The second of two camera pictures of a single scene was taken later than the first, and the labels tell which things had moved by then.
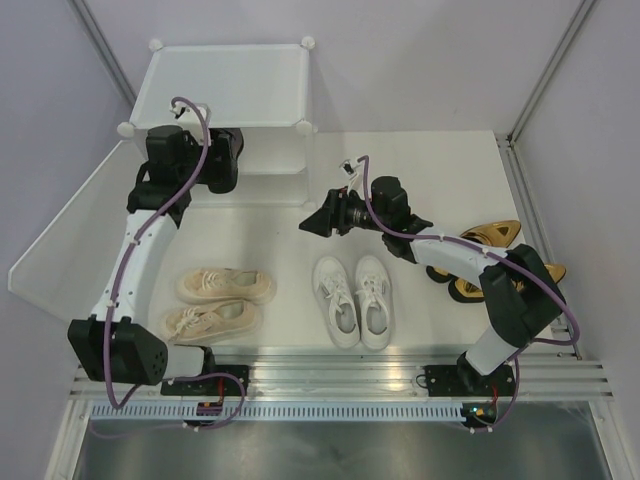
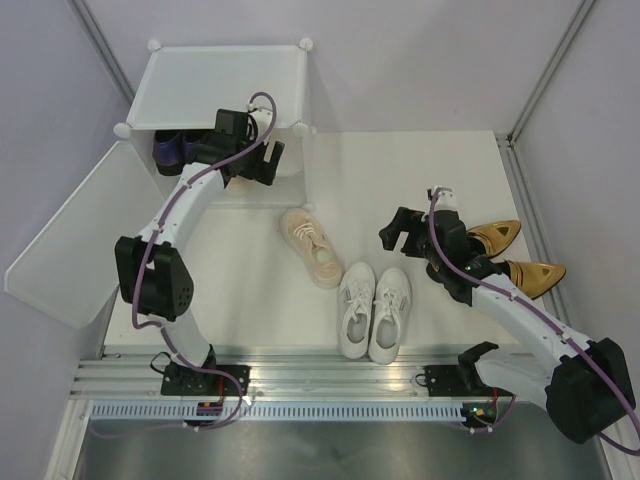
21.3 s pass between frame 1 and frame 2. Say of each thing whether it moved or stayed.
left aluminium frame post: stayed
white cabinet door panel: stayed
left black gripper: moved
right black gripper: moved
